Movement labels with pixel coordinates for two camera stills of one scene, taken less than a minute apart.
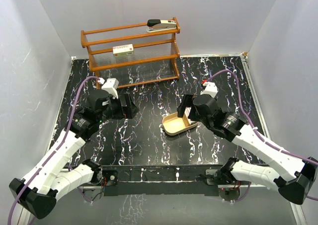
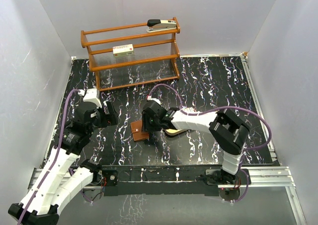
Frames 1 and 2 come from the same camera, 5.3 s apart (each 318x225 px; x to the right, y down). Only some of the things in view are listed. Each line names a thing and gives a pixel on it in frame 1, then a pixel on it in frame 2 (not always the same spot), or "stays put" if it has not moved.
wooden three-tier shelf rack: (132, 56) stays put
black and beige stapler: (157, 25) stays put
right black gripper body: (208, 123) → (151, 125)
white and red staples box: (123, 50) stays put
